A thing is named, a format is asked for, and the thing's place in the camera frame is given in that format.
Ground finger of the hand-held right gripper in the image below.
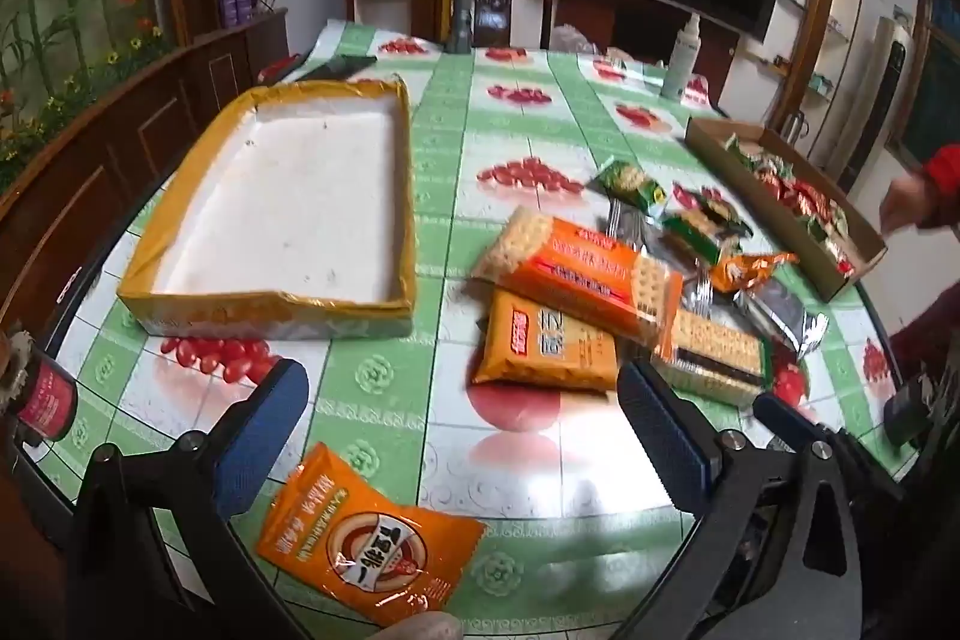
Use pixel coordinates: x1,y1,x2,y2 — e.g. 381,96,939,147
752,391,835,455

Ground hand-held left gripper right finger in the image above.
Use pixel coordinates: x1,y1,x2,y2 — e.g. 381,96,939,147
615,361,865,640

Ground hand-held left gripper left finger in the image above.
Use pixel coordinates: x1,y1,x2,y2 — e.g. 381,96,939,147
71,357,310,640

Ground clear sandwich cracker pack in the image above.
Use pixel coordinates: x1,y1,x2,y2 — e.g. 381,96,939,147
651,305,775,408

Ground dark silver foil packet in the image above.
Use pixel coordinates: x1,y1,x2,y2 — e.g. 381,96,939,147
737,278,830,360

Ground orange round-logo snack packet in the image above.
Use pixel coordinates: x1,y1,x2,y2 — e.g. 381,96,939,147
255,441,488,608

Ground brown cardboard tray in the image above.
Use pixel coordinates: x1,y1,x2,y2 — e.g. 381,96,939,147
684,117,889,304

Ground small orange packet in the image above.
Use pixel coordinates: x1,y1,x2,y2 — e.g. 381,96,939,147
707,250,800,295

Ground square orange biscuit packet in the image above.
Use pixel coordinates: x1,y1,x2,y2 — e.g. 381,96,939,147
471,290,620,394

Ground long orange cracker pack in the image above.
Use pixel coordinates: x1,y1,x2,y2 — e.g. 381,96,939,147
471,205,685,350

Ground large dark green cracker packet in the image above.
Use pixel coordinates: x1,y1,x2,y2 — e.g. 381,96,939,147
658,188,755,260

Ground pile of red green packets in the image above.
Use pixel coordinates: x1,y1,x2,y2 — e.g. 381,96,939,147
721,134,857,277

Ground shallow yellow-edged box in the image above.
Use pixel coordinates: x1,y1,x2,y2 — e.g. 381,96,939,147
118,74,418,341

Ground small green yellow-corner packet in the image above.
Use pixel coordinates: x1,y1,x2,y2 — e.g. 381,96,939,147
585,156,669,222

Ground dark jar with red label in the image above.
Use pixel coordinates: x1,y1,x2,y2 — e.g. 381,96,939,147
0,329,80,447

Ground silver striped packet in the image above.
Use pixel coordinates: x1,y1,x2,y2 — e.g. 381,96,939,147
604,199,658,246

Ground dark wooden cabinet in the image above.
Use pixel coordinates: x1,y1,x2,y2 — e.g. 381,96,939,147
0,6,290,348

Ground white standing air conditioner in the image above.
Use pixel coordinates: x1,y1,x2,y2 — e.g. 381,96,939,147
835,16,920,196

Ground green fruit print tablecloth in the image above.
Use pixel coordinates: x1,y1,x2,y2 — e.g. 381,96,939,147
0,20,925,640

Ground white spray bottle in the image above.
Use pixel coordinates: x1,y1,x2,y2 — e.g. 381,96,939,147
660,10,703,102

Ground black remote control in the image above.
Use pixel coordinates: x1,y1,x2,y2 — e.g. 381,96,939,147
298,53,377,83

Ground clear plastic bag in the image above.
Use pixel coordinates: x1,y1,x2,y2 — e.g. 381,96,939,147
550,20,602,54

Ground dark tall bottle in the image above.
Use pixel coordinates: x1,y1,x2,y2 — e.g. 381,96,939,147
449,0,479,53

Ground floral wall mural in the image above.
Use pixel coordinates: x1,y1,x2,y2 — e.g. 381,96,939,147
0,0,170,193

